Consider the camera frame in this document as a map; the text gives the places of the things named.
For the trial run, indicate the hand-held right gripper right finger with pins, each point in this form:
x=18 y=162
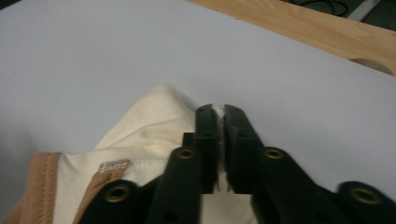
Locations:
x=241 y=140

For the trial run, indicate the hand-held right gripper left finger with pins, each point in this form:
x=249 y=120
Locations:
x=208 y=137

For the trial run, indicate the cream baby bodysuit brown trim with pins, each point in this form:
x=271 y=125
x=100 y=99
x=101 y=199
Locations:
x=149 y=133

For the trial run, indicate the wooden table edge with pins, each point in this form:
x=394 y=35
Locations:
x=311 y=28

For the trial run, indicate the white metal bar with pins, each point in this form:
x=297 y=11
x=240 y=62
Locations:
x=364 y=9

